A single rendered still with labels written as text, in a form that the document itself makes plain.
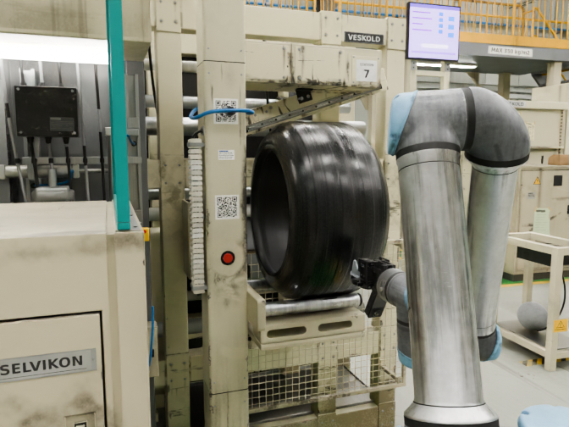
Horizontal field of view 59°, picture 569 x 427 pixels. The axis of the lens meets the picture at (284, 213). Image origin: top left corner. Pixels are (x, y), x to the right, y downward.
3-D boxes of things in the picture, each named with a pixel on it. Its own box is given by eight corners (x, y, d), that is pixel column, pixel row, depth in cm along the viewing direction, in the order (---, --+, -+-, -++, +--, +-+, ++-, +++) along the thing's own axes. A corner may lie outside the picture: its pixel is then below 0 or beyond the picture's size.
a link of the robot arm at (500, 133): (527, 74, 94) (488, 338, 128) (458, 79, 95) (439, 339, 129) (550, 92, 84) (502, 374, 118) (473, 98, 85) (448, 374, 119)
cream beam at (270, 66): (230, 80, 175) (230, 37, 173) (216, 89, 199) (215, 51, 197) (382, 88, 195) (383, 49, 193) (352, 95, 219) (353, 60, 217)
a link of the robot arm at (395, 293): (411, 328, 115) (411, 285, 114) (383, 312, 127) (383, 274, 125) (446, 320, 118) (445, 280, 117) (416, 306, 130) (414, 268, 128)
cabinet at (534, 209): (514, 283, 534) (521, 165, 519) (478, 270, 589) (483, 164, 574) (581, 277, 560) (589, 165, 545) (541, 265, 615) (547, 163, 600)
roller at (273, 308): (260, 320, 155) (262, 312, 152) (256, 308, 158) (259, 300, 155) (360, 308, 167) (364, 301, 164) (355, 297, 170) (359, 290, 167)
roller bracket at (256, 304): (257, 332, 149) (256, 301, 148) (227, 296, 187) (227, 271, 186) (267, 331, 151) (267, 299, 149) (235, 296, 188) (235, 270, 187)
